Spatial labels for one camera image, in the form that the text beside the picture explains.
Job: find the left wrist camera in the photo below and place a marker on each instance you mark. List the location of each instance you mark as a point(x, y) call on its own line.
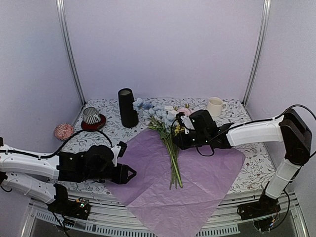
point(118, 151)

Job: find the striped grey teacup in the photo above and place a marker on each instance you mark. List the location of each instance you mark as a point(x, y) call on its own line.
point(91, 116)

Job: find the red lacquer saucer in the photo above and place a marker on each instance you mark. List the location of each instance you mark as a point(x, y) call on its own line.
point(95, 126)

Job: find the blue poppy flower stem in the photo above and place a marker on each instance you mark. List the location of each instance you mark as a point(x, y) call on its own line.
point(145, 108)

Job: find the purple pink wrapping paper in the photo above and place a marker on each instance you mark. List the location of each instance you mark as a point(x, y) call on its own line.
point(170, 210)

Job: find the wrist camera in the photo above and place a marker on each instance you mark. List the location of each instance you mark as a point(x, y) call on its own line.
point(185, 122)
point(118, 151)

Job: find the aluminium frame post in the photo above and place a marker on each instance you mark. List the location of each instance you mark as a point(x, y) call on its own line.
point(259, 47)
point(67, 42)

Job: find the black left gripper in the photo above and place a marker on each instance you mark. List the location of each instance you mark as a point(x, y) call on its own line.
point(121, 177)

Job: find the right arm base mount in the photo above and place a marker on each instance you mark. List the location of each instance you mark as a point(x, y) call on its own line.
point(264, 206)

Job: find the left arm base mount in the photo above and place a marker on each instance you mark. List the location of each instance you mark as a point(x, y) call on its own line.
point(79, 208)

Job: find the black tapered vase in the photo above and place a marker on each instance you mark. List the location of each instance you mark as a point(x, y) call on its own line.
point(129, 116)

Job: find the left aluminium frame post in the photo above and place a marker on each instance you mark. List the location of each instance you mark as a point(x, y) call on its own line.
point(67, 42)

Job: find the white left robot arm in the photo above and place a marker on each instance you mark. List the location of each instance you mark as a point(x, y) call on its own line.
point(18, 169)

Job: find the white rose flower stem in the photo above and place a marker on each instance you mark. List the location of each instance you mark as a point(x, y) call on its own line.
point(170, 110)

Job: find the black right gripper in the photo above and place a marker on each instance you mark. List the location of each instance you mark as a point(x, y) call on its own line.
point(183, 144)

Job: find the light blue flower stem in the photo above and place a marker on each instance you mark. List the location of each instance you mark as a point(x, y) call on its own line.
point(168, 138)

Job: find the pink rose flower stem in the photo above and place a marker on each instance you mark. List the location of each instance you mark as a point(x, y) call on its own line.
point(185, 110)

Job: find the right aluminium frame post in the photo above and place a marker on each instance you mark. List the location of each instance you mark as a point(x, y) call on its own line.
point(259, 47)

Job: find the aluminium front rail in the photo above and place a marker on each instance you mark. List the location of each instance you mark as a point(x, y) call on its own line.
point(110, 218)

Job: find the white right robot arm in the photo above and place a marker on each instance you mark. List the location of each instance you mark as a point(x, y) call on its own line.
point(199, 129)

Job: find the floral patterned tablecloth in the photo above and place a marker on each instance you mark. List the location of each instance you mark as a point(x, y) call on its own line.
point(255, 173)

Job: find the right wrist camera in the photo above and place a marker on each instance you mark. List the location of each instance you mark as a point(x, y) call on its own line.
point(185, 122)

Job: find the cream ceramic mug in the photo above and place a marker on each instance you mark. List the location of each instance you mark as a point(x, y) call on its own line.
point(216, 106)

